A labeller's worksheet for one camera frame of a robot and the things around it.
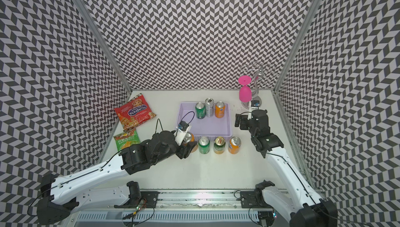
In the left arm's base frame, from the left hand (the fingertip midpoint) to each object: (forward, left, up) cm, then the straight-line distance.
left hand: (189, 140), depth 69 cm
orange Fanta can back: (+27, -16, -13) cm, 34 cm away
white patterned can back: (+27, -9, -13) cm, 32 cm away
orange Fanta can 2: (+4, -22, -14) cm, 27 cm away
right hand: (+14, -28, -2) cm, 31 cm away
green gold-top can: (+4, -14, -13) cm, 19 cm away
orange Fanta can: (-1, 0, +4) cm, 4 cm away
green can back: (+27, -3, -14) cm, 31 cm away
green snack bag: (+10, +40, -19) cm, 46 cm away
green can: (+3, -6, -13) cm, 14 cm away
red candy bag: (+29, +40, -18) cm, 52 cm away
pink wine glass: (+35, -31, -5) cm, 47 cm away
